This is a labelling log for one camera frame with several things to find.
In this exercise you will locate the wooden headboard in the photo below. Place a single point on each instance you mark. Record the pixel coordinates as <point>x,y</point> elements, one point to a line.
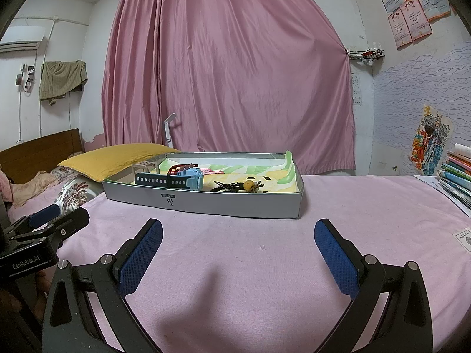
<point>40,150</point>

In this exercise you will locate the stack of books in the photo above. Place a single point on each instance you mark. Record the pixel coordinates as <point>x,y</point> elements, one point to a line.
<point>458,176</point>

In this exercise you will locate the wall photos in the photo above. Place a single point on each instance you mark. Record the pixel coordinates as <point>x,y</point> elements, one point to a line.
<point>25,77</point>

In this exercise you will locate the grey cardboard box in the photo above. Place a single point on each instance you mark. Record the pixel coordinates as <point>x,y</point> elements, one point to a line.
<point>220,204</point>

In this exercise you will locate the colourful figure wall sticker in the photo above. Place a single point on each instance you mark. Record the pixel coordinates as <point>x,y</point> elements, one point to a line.
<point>430,143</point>

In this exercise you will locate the green hanging cloth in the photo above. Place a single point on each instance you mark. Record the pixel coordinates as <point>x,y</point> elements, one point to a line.
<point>60,77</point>

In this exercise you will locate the blue wrist watch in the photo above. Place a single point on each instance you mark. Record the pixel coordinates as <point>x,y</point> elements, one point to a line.
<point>191,180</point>

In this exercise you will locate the floral pillow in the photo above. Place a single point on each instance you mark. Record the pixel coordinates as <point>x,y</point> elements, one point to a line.
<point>79,191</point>

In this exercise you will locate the pink curtain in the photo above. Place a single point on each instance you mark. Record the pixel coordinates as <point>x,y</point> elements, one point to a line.
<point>228,62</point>

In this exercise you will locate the white card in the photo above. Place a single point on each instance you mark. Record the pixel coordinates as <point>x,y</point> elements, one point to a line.
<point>463,241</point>

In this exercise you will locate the white wall socket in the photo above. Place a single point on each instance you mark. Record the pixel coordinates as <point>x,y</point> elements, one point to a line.
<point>356,88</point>

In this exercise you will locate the pink crumpled quilt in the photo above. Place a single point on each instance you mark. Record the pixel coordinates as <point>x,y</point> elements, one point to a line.
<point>29,187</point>

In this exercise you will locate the pink bed sheet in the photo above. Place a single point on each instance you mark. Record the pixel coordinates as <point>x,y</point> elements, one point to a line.
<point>239,264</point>

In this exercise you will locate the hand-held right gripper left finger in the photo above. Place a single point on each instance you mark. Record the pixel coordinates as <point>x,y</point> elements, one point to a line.
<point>141,257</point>

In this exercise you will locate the group of wall certificates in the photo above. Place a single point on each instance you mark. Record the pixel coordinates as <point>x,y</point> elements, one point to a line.
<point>412,18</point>

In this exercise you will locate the white desk lamp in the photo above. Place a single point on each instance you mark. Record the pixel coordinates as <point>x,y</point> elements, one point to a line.
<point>168,130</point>

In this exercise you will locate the yellow pillow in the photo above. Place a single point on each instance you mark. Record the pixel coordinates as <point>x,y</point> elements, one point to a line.
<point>114,158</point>

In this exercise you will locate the colourful drawing paper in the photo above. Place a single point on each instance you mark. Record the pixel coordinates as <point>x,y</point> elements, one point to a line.
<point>279,180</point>

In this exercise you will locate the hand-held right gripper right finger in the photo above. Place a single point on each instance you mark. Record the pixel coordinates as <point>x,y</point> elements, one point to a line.
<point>335,257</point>

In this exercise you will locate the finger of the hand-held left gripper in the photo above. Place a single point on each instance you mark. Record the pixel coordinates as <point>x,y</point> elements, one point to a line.
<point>71,222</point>
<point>44,215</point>

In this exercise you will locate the white air conditioner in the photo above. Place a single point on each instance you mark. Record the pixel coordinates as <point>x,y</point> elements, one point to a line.
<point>20,40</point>

